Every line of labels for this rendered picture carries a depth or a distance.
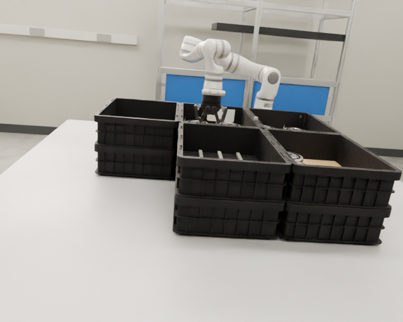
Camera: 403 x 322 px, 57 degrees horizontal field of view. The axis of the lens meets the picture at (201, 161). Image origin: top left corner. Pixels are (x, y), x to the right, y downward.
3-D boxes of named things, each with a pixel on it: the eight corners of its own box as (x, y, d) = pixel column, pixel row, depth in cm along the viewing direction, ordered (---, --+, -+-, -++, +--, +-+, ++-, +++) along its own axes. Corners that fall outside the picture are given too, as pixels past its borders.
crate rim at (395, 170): (261, 134, 133) (262, 128, 133) (341, 140, 136) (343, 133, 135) (292, 174, 96) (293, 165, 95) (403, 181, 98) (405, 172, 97)
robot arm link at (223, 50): (233, 39, 140) (219, 41, 153) (212, 38, 137) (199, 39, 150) (232, 59, 142) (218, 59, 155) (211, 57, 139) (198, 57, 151)
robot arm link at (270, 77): (284, 69, 180) (276, 104, 185) (276, 67, 188) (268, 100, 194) (267, 67, 177) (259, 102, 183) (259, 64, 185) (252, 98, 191)
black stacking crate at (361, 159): (258, 160, 136) (262, 130, 133) (336, 165, 138) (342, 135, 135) (286, 207, 99) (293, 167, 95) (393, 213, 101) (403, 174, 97)
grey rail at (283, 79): (156, 71, 335) (157, 66, 334) (335, 85, 352) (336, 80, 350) (156, 72, 326) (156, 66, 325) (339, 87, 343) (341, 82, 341)
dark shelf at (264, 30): (211, 30, 363) (212, 23, 361) (328, 41, 374) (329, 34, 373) (216, 29, 320) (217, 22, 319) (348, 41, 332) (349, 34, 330)
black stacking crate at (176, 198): (174, 181, 138) (176, 151, 134) (254, 186, 140) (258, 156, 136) (171, 237, 100) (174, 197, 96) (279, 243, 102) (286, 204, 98)
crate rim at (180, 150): (178, 128, 131) (179, 121, 131) (261, 134, 133) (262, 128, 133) (176, 165, 94) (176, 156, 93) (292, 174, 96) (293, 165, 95)
